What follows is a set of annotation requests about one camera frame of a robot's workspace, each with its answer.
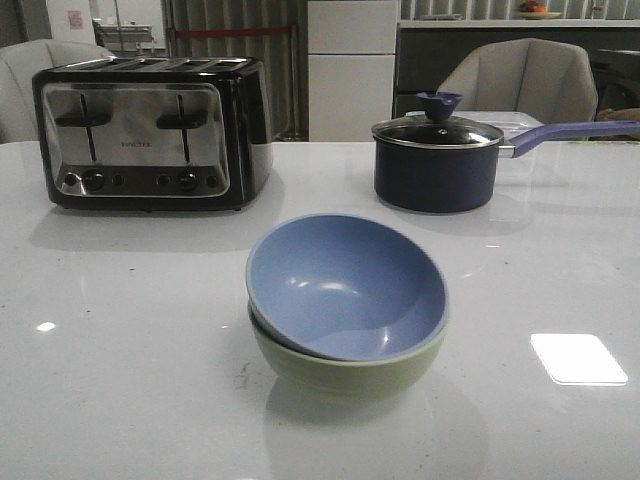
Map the blue bowl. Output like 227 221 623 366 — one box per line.
245 214 448 362

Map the green bowl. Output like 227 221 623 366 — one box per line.
248 308 449 402

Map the dark blue saucepan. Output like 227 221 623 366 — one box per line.
374 120 639 213

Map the glass pot lid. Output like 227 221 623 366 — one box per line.
371 92 504 149

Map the black and steel toaster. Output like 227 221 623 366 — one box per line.
32 57 273 211

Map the white refrigerator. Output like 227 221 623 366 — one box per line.
307 1 400 142

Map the beige chair right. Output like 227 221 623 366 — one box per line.
438 38 598 124

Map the beige chair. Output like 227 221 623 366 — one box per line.
438 38 598 124
1 39 112 143

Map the fruit plate on counter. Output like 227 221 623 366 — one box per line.
516 0 562 20

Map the beige chair left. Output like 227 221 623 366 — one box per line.
1 39 112 143

